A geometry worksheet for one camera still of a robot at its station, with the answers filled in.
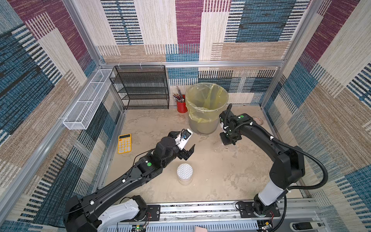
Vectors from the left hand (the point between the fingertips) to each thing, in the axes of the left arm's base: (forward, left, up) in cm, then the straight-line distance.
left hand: (187, 137), depth 72 cm
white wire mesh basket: (+7, +52, +9) cm, 53 cm away
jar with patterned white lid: (-12, +1, -13) cm, 18 cm away
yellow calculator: (+12, +42, -24) cm, 50 cm away
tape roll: (+31, -55, -25) cm, 68 cm away
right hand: (+4, -25, -13) cm, 28 cm away
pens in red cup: (+37, +4, -8) cm, 38 cm away
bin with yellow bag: (+38, -13, -10) cm, 41 cm away
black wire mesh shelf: (+49, +32, -6) cm, 59 cm away
